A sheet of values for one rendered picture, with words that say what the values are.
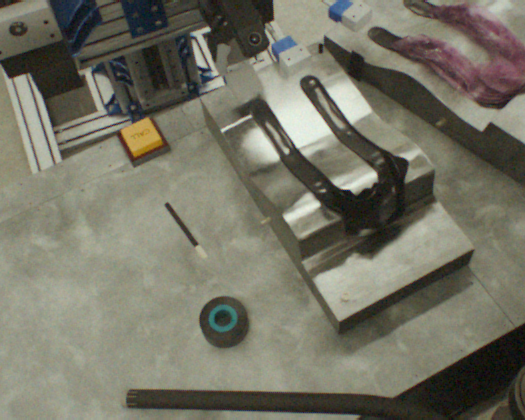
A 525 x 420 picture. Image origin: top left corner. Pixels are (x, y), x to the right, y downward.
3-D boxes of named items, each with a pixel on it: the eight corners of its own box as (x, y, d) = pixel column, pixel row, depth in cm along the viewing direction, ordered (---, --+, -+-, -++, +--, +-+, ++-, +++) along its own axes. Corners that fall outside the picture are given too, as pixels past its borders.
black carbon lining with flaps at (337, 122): (243, 112, 140) (239, 79, 132) (318, 76, 143) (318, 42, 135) (341, 257, 124) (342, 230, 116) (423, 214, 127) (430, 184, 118)
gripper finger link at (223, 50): (212, 58, 139) (218, 18, 131) (226, 80, 136) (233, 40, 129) (197, 62, 137) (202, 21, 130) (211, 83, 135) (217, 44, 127)
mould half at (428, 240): (205, 125, 148) (195, 81, 136) (319, 70, 152) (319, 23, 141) (338, 335, 124) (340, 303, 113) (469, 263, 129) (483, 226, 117)
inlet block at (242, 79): (216, 86, 150) (207, 61, 148) (238, 76, 151) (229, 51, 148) (238, 101, 139) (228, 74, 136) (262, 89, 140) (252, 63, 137)
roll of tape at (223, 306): (232, 357, 124) (230, 350, 121) (192, 333, 127) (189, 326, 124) (257, 317, 127) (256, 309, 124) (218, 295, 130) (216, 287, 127)
